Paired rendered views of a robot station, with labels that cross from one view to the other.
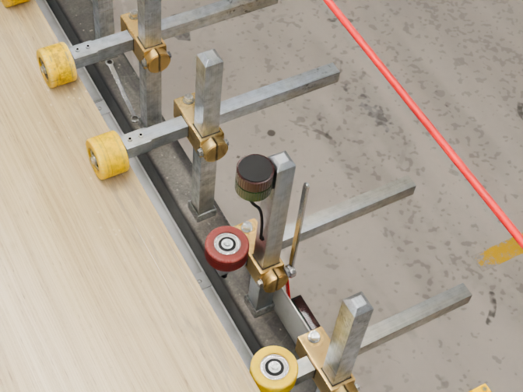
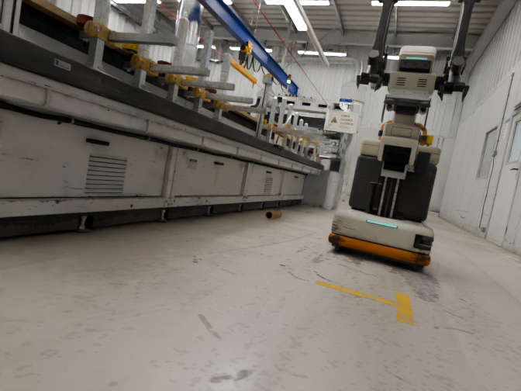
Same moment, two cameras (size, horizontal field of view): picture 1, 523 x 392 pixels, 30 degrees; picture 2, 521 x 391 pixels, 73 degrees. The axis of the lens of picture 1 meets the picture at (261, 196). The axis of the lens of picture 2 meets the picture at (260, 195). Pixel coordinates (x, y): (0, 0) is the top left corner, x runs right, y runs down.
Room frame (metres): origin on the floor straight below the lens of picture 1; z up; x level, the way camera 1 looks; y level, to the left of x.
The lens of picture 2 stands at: (-1.09, -2.81, 0.45)
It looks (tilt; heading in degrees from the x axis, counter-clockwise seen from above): 4 degrees down; 55
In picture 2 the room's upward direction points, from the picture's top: 10 degrees clockwise
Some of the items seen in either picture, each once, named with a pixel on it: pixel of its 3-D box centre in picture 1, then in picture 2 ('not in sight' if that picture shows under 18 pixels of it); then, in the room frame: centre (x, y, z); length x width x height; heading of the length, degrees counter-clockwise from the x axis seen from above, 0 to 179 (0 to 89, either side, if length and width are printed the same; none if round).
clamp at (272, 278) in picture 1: (257, 257); not in sight; (0.98, -0.01, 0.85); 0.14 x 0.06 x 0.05; 35
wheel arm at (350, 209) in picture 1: (317, 224); (293, 133); (1.07, -0.11, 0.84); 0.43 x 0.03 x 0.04; 125
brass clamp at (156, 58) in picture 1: (145, 41); not in sight; (1.39, 0.27, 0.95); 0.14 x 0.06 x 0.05; 35
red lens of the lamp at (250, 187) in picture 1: (254, 173); not in sight; (0.94, 0.02, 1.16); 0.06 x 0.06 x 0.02
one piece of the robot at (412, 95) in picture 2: not in sight; (405, 106); (0.86, -1.43, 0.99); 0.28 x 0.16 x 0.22; 123
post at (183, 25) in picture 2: not in sight; (177, 67); (-0.47, -1.02, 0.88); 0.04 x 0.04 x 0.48; 35
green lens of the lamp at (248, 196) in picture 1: (254, 182); not in sight; (0.94, 0.02, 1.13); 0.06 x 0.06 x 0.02
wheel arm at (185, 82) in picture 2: not in sight; (194, 84); (-0.39, -1.08, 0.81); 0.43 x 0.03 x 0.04; 125
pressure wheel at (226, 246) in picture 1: (226, 259); not in sight; (0.96, 0.05, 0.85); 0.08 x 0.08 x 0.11
